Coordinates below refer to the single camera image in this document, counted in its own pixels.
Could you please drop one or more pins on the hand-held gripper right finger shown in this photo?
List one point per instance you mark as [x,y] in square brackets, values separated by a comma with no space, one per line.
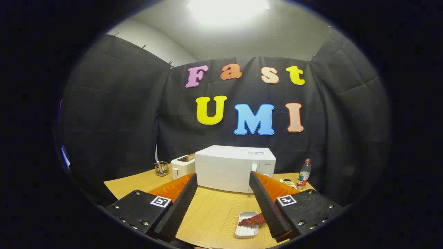
[268,207]

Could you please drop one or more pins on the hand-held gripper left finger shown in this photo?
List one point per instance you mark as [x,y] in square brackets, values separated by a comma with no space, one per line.
[180,207]

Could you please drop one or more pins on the red meat strip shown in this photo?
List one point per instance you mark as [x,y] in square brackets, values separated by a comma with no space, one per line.
[251,220]

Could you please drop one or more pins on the white toaster oven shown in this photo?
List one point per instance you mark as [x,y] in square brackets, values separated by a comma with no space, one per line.
[221,169]

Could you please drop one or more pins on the white bread toaster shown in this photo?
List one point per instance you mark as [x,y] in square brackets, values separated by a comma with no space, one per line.
[181,167]

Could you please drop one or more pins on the white divided bean dish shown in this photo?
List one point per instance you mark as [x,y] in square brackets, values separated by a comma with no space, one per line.
[288,183]

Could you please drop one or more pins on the white ribbed tray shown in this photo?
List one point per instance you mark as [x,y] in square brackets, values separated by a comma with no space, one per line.
[246,231]

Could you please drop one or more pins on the clear plastic water bottle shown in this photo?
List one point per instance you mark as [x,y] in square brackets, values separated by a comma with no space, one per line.
[304,174]

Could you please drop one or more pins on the toast slice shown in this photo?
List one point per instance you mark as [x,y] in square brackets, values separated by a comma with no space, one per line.
[191,157]

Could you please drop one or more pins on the ceiling light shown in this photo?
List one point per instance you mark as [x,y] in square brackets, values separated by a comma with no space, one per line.
[228,8]

